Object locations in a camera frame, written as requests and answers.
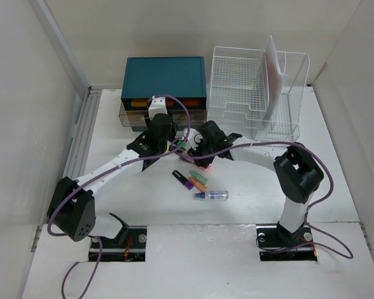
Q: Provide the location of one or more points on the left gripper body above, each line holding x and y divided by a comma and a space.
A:
163, 146

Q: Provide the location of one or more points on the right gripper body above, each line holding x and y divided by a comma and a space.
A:
202, 147

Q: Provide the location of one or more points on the pink cap colourful tube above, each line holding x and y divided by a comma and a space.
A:
205, 168

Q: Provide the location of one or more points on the clear blue glue pen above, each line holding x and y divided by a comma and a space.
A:
211, 196

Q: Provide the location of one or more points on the teal drawer organizer box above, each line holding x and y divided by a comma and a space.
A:
181, 77

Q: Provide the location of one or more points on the clear mesh zip pouch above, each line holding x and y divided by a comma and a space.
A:
275, 78

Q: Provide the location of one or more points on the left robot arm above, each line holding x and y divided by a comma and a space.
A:
72, 208

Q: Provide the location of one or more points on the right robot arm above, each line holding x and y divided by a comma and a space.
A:
298, 174

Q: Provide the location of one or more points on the green black highlighter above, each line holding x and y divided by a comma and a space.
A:
181, 144

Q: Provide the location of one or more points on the pastel green highlighter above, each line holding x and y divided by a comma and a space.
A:
198, 177

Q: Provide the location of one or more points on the pastel orange highlighter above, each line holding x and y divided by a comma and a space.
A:
197, 184

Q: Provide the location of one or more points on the purple black highlighter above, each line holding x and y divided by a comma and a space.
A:
183, 180

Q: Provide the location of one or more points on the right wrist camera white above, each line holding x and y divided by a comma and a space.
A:
193, 137

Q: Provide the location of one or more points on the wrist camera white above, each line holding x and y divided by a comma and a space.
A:
157, 105
193, 137

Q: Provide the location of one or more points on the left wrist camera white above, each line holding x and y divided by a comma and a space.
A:
157, 105

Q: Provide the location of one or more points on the white wire desk organizer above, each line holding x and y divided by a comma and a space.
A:
239, 90

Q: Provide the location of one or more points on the aluminium rail frame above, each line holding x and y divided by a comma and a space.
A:
76, 155

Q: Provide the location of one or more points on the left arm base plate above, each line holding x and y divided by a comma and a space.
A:
132, 249

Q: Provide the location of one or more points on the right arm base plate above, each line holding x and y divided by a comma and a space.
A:
277, 244

